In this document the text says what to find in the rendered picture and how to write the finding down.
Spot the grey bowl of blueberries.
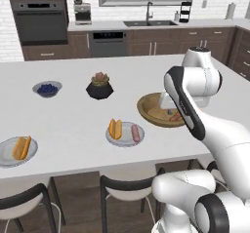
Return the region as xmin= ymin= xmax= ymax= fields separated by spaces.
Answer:
xmin=31 ymin=80 xmax=63 ymax=99

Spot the pink sausage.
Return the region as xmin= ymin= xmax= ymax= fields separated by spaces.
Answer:
xmin=130 ymin=124 xmax=142 ymax=143

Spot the round wooden bowl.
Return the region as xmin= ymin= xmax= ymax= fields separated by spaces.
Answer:
xmin=136 ymin=92 xmax=196 ymax=129

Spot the grey round plate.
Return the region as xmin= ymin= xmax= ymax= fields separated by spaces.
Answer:
xmin=104 ymin=121 xmax=146 ymax=148
xmin=0 ymin=136 xmax=39 ymax=169

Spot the white paper towel roll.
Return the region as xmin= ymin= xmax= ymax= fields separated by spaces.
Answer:
xmin=225 ymin=2 xmax=237 ymax=20

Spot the red sausage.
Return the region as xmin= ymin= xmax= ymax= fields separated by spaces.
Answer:
xmin=168 ymin=111 xmax=183 ymax=123

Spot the white chair with black frame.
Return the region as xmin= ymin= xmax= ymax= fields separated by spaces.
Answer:
xmin=99 ymin=166 xmax=166 ymax=233
xmin=0 ymin=176 xmax=67 ymax=233

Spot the black wall oven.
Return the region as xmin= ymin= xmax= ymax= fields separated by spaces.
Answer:
xmin=9 ymin=0 xmax=69 ymax=47

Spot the steel double sink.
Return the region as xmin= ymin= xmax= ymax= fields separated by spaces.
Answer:
xmin=122 ymin=19 xmax=180 ymax=28

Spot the brown side cupboard run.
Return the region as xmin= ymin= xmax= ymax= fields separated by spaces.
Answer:
xmin=227 ymin=27 xmax=250 ymax=82

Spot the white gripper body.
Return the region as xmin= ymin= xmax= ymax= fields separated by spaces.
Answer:
xmin=158 ymin=92 xmax=177 ymax=111

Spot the succulent in black pot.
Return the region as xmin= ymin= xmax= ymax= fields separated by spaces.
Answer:
xmin=85 ymin=71 xmax=115 ymax=100

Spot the orange hot dog bun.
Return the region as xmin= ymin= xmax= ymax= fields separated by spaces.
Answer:
xmin=107 ymin=118 xmax=123 ymax=140
xmin=12 ymin=135 xmax=32 ymax=161

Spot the black wire rack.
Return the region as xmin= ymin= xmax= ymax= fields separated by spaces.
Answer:
xmin=179 ymin=1 xmax=192 ymax=24

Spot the silver coffee machine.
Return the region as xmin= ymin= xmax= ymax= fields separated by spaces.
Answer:
xmin=73 ymin=0 xmax=93 ymax=26

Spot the steel dishwasher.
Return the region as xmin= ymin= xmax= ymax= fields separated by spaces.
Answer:
xmin=88 ymin=30 xmax=128 ymax=58

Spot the steel tap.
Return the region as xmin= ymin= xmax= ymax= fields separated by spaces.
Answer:
xmin=145 ymin=1 xmax=154 ymax=22

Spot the brown base cupboard run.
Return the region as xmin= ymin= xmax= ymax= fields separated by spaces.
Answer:
xmin=21 ymin=26 xmax=237 ymax=62

